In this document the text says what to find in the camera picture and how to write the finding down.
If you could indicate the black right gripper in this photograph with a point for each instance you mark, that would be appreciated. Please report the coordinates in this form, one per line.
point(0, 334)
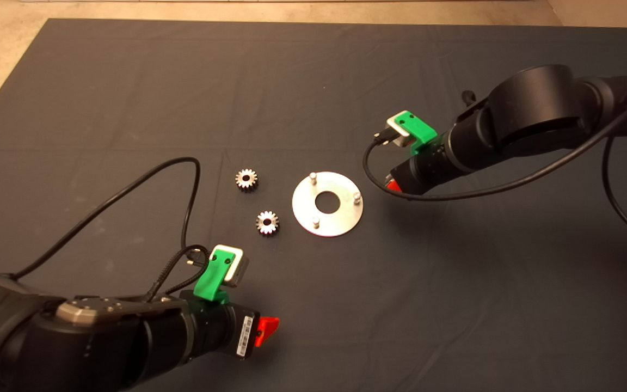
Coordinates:
point(425, 171)

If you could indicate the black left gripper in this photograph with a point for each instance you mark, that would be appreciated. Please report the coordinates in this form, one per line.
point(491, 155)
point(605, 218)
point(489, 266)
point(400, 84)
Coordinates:
point(221, 329)

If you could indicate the small steel planetary gear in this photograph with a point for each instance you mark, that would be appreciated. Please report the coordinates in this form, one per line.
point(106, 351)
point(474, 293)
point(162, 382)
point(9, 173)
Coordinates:
point(272, 226)
point(252, 182)

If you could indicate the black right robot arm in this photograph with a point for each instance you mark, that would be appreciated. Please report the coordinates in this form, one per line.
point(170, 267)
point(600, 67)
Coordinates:
point(542, 114)

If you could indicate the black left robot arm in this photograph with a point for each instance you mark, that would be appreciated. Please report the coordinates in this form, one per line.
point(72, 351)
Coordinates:
point(74, 354)

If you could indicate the round metal carrier plate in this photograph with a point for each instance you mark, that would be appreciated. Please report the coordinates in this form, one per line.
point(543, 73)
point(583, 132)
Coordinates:
point(302, 209)

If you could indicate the dark grey table cloth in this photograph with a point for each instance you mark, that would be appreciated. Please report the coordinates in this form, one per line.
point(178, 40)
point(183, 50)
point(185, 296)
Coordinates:
point(292, 81)

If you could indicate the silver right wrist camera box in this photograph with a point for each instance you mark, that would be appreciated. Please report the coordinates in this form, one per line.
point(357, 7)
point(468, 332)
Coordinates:
point(398, 136)

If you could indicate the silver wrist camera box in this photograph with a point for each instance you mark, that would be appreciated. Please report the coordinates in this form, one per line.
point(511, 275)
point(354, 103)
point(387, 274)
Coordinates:
point(398, 136)
point(240, 269)

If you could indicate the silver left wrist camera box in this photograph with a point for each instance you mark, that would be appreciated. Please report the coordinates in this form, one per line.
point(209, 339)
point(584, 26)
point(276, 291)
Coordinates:
point(240, 269)

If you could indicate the green right camera mount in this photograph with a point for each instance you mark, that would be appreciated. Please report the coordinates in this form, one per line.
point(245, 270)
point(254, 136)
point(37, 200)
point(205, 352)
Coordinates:
point(419, 128)

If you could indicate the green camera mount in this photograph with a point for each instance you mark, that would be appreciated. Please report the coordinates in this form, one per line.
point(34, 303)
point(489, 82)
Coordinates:
point(419, 128)
point(213, 276)

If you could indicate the green left camera mount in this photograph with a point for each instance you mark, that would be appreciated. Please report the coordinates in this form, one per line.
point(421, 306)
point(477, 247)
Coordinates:
point(213, 276)

